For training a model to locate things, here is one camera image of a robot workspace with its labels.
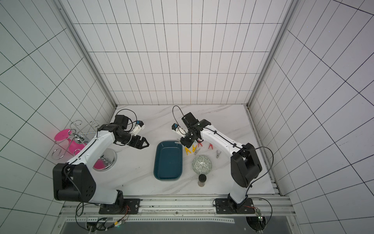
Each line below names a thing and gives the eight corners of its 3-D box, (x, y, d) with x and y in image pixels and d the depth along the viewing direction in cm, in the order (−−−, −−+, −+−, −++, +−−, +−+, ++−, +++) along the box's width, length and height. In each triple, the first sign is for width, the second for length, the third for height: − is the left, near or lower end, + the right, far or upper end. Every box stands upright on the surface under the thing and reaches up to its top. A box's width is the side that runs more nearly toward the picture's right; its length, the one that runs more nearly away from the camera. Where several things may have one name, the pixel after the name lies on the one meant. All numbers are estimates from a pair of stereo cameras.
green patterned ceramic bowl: (192, 174, 85) (192, 171, 82) (192, 158, 91) (192, 155, 88) (211, 174, 85) (212, 171, 82) (210, 158, 91) (210, 155, 88)
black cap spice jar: (198, 186, 80) (199, 182, 73) (197, 179, 83) (198, 173, 75) (205, 186, 80) (207, 182, 73) (204, 179, 83) (206, 173, 75)
